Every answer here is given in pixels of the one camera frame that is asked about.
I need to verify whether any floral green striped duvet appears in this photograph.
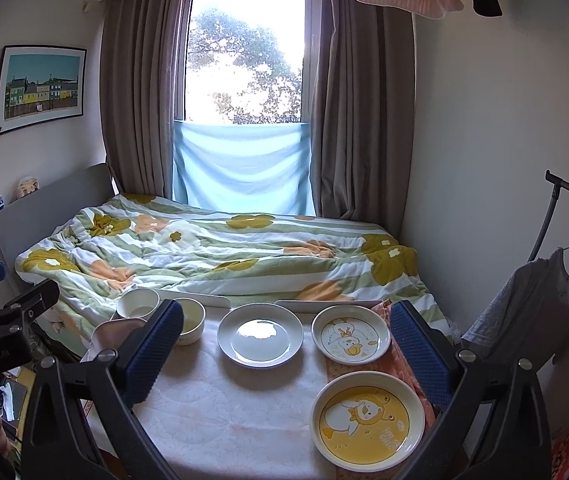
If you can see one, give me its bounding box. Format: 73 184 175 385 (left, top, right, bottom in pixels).
14 194 454 353

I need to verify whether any black clothes rack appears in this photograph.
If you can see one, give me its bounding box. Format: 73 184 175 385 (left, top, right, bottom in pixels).
526 169 569 265

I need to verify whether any left white table rail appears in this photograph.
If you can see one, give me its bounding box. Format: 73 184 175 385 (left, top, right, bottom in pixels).
156 289 231 309

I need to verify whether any brown curtain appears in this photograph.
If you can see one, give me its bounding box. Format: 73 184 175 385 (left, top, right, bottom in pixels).
311 0 416 235
100 0 184 198

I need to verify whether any right brown curtain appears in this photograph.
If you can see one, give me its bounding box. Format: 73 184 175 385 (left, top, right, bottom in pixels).
311 0 416 235

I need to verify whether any grey headboard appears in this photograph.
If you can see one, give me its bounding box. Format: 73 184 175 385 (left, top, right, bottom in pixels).
0 162 114 292

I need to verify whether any framed houses picture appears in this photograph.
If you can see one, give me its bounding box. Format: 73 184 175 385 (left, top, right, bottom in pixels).
0 44 87 136

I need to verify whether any orange floral cloth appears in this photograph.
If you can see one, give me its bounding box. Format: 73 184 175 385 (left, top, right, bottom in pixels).
325 299 439 480

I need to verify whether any left brown curtain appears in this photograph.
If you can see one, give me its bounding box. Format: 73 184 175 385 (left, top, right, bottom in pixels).
100 0 184 198

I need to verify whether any light blue window cloth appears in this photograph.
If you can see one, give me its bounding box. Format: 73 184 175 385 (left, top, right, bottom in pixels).
173 120 315 216

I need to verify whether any large yellow bear plate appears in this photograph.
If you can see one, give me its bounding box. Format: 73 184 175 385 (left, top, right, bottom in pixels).
309 370 427 474

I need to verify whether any small plush toy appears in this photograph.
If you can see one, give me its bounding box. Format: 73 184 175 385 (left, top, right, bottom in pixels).
15 177 39 200

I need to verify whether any window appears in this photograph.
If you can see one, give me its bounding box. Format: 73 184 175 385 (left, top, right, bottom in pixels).
175 0 321 126

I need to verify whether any white ribbed bowl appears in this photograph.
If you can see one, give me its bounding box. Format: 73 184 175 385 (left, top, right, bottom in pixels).
116 288 160 321

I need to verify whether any grey hanging garment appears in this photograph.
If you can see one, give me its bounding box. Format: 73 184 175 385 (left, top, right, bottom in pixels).
461 248 569 370

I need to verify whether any cream yellow bowl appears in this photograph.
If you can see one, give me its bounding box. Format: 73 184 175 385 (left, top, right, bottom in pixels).
176 298 206 346

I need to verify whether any white floral tablecloth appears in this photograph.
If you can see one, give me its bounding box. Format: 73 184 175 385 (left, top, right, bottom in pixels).
134 309 345 479

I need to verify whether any plain white plate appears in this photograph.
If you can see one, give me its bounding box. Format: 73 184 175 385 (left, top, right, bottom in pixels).
217 302 304 370

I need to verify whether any white table rail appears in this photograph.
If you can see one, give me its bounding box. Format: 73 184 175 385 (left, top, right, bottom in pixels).
276 299 382 314
156 289 231 309

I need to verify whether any small duck pattern plate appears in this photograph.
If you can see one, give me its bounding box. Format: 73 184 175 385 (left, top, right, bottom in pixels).
312 304 391 366

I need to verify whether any right white table rail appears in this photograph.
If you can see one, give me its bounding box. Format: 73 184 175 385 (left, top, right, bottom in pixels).
276 299 382 314

